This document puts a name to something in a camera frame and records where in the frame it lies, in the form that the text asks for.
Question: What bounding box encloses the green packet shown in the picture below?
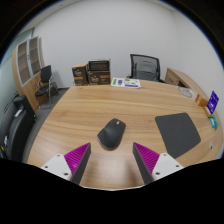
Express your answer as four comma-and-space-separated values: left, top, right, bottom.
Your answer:
213, 114, 220, 131

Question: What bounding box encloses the black metal-legged visitor chair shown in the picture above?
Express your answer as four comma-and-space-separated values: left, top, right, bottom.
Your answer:
34, 64, 59, 109

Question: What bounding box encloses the dark grey computer mouse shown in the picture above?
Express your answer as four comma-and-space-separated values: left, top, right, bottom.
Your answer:
96, 117, 127, 151

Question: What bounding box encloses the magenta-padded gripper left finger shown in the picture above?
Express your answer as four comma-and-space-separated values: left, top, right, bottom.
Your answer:
40, 142, 92, 185

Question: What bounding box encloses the wooden shelf cabinet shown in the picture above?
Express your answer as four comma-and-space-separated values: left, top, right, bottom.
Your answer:
12, 35, 51, 113

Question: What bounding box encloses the large black armchair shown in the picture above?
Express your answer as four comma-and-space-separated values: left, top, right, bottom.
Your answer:
0, 95, 37, 163

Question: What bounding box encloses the small plain brown box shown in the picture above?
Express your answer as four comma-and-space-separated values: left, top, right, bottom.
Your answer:
194, 94, 209, 108

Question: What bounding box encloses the black mesh office chair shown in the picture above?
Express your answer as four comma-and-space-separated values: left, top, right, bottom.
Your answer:
128, 53, 166, 83

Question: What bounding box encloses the tall brown cardboard box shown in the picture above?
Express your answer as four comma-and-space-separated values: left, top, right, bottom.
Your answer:
71, 63, 89, 87

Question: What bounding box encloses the flat tan box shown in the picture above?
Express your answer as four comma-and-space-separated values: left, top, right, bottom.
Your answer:
202, 105, 213, 119

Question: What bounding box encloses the dark grey mouse pad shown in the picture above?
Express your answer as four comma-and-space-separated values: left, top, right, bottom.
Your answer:
154, 112, 202, 160

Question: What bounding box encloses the purple standing card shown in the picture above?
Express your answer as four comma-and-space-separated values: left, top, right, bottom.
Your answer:
206, 90, 220, 115

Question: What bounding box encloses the green and purple printed sheet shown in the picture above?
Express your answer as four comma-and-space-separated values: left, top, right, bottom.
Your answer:
110, 77, 142, 89

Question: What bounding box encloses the open black box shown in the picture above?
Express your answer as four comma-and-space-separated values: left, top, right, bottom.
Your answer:
87, 59, 111, 72

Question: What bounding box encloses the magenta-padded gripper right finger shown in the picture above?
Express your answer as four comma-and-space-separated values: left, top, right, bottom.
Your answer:
132, 142, 185, 185

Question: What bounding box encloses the white sheet with round print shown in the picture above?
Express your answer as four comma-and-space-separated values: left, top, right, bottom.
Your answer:
177, 86, 198, 99

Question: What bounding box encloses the wooden side desk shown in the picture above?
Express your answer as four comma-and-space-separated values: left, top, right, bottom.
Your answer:
164, 67, 209, 101

